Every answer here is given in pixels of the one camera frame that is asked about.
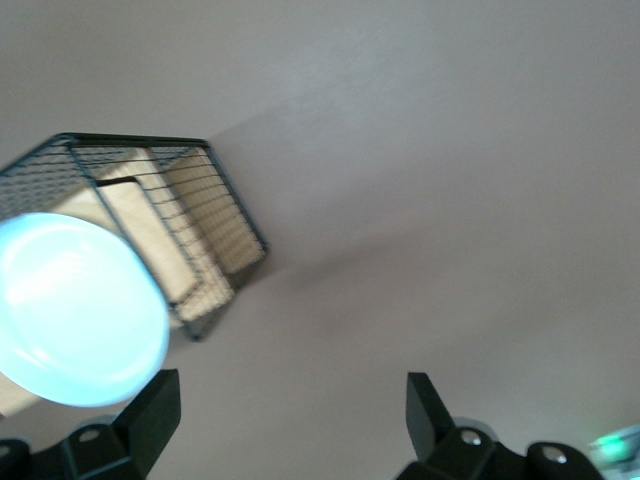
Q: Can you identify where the light blue round plate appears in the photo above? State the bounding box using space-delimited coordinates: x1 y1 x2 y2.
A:
0 211 172 409

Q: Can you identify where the black wire mesh rack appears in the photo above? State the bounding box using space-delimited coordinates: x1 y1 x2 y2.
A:
0 131 270 344

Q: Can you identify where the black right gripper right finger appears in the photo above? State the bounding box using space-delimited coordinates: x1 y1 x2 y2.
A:
397 371 601 480

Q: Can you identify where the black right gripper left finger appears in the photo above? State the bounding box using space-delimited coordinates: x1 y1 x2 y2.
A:
0 368 182 480

